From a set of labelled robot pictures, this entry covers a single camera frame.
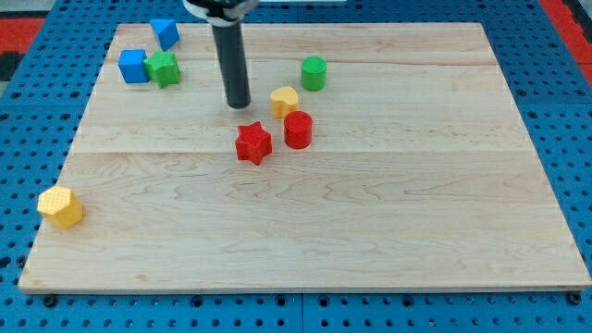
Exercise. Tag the green star block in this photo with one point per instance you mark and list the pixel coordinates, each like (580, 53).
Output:
(162, 68)

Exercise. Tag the blue triangle block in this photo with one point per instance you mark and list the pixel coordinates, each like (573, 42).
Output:
(165, 31)

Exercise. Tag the yellow heart block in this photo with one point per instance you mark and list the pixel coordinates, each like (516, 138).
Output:
(283, 101)

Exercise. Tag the red star block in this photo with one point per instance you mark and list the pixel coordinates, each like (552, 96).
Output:
(253, 143)

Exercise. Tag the wooden board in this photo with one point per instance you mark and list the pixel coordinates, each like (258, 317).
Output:
(420, 177)

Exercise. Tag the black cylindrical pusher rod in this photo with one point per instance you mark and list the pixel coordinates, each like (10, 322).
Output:
(232, 62)

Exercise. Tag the blue cube block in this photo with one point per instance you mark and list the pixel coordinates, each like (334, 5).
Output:
(131, 65)

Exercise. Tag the yellow hexagon block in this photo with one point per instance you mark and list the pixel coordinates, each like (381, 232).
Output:
(60, 207)

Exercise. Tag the white rod mount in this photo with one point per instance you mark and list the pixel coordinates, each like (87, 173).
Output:
(220, 11)

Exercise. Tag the red cylinder block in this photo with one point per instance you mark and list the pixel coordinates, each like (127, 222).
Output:
(298, 129)

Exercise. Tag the green cylinder block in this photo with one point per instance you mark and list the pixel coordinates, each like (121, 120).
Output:
(313, 73)

